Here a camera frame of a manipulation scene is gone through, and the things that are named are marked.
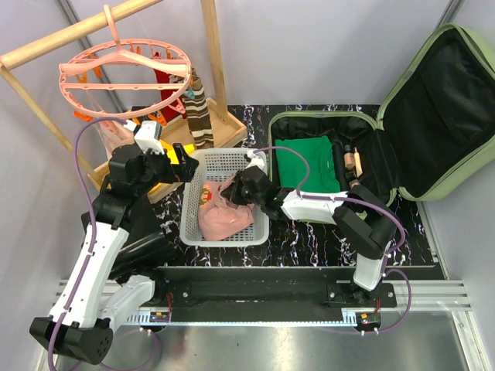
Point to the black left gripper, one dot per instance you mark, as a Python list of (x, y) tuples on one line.
[(182, 171)]

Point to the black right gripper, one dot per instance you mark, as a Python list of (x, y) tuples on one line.
[(232, 193)]

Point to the pink sweater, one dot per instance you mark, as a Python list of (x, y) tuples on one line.
[(219, 218)]

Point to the green hard-shell suitcase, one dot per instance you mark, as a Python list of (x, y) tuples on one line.
[(434, 129)]

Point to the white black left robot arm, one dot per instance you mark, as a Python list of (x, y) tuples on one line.
[(100, 247)]

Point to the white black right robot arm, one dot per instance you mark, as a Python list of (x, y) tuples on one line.
[(366, 223)]

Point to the yellow shorts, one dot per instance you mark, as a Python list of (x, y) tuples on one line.
[(182, 165)]

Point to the white plastic mesh basket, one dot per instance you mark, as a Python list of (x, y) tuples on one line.
[(218, 164)]

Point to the wooden clothes rack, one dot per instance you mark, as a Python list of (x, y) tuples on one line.
[(228, 131)]

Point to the brown striped sock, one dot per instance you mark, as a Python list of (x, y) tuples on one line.
[(198, 115)]

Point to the teal clothespin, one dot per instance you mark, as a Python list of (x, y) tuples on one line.
[(189, 93)]

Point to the pale pink garment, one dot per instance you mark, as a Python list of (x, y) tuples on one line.
[(113, 135)]

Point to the black box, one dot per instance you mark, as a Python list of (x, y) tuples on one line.
[(147, 247)]

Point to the orange clothespin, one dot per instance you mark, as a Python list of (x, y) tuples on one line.
[(83, 117)]

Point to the pink round clip hanger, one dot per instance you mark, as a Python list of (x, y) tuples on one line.
[(149, 68)]

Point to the brown capped cosmetic bottle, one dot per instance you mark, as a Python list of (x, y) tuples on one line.
[(353, 181)]

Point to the beige cosmetic bottle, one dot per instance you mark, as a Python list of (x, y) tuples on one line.
[(352, 161)]

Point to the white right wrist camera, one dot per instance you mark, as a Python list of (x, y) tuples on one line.
[(256, 160)]

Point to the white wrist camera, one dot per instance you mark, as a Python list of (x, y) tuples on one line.
[(147, 136), (256, 160)]

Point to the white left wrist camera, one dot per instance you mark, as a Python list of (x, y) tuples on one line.
[(147, 136)]

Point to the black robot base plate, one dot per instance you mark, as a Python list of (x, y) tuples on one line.
[(265, 296)]

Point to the aluminium frame rail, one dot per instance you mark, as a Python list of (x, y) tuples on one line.
[(447, 297)]

